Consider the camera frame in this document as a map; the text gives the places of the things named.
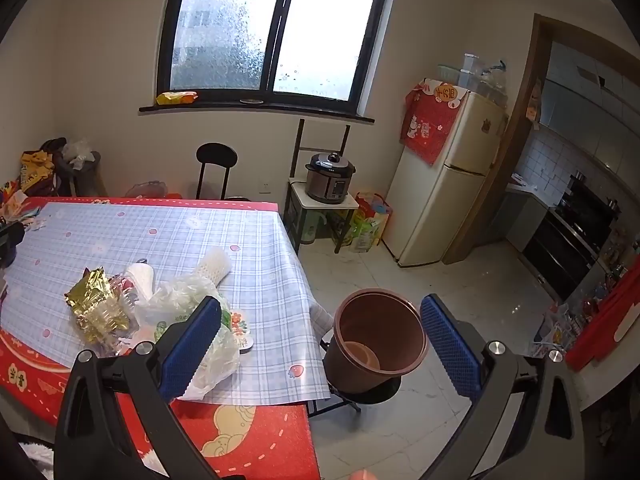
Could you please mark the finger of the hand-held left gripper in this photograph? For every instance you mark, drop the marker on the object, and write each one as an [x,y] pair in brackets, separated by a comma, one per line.
[11,241]

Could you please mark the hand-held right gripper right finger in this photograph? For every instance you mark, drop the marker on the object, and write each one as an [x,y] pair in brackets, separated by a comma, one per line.
[450,345]

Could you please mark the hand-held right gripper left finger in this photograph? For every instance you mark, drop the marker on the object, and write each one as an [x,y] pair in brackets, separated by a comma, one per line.
[192,345]

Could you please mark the white plastic bag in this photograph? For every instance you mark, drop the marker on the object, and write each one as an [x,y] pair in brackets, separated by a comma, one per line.
[187,300]

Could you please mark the brown plastic trash bin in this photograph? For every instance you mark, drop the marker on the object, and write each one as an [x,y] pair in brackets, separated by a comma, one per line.
[372,355]

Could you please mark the gold foil wrapper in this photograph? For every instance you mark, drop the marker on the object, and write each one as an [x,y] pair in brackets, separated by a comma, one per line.
[97,307]

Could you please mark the pink and white paper items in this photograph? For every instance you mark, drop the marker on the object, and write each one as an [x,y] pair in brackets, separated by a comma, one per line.
[22,212]

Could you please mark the small printed sticker packet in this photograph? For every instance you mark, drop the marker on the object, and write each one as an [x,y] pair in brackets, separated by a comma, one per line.
[241,330]

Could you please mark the pile of yellow clothes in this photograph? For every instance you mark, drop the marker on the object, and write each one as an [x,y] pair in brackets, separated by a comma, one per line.
[36,170]

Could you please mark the black round stool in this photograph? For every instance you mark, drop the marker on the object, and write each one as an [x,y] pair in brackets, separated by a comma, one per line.
[365,395]

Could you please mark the dark bin with plastic bag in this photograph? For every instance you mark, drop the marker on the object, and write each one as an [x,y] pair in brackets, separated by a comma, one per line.
[77,165]

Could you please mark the blue plaid table cover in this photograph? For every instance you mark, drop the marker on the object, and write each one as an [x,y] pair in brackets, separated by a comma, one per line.
[150,240]

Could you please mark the red plastic bag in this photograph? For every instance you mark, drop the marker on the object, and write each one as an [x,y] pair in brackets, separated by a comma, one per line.
[147,190]

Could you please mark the colourful shopping bag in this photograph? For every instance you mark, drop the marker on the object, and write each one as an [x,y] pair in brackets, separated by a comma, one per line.
[370,222]

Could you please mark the black built-in oven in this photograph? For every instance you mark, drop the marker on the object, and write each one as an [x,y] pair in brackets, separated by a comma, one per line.
[570,240]

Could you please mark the cream two-door refrigerator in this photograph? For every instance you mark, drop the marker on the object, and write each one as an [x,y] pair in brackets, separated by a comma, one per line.
[450,185]

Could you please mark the green plastic bucket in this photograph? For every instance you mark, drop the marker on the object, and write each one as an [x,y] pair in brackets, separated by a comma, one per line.
[310,227]

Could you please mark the small white-top side stand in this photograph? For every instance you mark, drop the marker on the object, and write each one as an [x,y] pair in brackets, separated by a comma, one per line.
[322,207]

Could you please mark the dark electric pressure cooker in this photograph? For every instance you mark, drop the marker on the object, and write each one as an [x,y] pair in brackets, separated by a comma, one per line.
[330,177]

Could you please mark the yellow snack packet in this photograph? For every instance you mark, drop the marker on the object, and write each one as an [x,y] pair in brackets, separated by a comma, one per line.
[176,97]

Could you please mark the red printed fridge cloth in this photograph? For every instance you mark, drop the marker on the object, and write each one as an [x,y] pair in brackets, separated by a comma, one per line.
[432,120]

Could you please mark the small white round disc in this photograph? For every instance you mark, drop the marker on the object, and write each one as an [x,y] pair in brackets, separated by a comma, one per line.
[251,101]

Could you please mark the clear plastic storage containers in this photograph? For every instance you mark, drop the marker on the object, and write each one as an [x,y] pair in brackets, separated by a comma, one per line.
[470,72]

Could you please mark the black framed window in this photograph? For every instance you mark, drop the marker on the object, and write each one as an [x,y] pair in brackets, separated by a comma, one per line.
[272,30]

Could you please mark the black metal rack frame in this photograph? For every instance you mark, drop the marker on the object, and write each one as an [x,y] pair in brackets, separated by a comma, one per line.
[322,132]

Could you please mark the grey kitchen wall cabinets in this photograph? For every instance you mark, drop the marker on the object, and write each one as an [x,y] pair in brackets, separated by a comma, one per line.
[585,110]

